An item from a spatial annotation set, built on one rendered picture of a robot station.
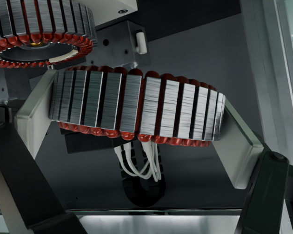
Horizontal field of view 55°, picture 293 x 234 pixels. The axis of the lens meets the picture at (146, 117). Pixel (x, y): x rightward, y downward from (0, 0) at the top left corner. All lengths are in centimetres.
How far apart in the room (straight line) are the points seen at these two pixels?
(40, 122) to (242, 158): 11
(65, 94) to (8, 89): 37
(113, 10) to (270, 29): 15
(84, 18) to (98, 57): 14
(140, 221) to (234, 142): 22
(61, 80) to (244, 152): 11
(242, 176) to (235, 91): 30
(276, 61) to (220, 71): 18
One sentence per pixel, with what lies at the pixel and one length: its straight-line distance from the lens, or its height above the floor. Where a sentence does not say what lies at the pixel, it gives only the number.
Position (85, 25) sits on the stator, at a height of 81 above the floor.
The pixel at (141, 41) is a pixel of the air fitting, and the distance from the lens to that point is 37.
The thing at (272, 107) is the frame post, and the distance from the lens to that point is 29.
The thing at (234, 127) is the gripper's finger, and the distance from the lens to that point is 18.
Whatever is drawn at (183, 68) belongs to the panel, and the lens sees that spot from 47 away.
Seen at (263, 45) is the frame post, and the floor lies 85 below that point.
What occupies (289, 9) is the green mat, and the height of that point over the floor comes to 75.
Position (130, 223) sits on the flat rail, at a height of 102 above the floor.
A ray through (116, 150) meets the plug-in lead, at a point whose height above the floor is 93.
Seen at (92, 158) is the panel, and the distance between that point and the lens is 58.
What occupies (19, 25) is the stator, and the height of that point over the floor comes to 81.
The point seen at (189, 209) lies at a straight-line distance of 42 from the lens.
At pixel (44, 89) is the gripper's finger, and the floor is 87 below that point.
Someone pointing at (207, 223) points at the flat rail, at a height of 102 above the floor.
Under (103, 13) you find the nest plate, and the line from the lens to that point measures 31.
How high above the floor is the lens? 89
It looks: 1 degrees up
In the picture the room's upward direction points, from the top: 170 degrees clockwise
